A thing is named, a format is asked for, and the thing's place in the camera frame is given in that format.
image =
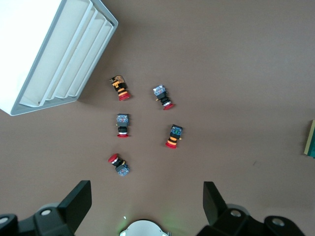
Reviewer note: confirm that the red mushroom button blue block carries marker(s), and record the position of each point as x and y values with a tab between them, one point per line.
162	96
118	165
122	125

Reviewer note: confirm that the green load switch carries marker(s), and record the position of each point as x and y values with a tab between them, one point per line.
310	140

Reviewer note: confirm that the white stepped organizer box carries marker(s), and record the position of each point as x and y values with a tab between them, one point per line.
24	37

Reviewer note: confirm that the red button orange block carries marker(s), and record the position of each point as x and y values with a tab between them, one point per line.
119	88

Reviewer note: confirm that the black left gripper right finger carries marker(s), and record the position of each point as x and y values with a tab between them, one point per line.
216	209

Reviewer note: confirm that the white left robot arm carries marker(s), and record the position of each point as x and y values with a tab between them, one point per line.
142	228

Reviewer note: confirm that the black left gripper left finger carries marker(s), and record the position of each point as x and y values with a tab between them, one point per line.
73	209

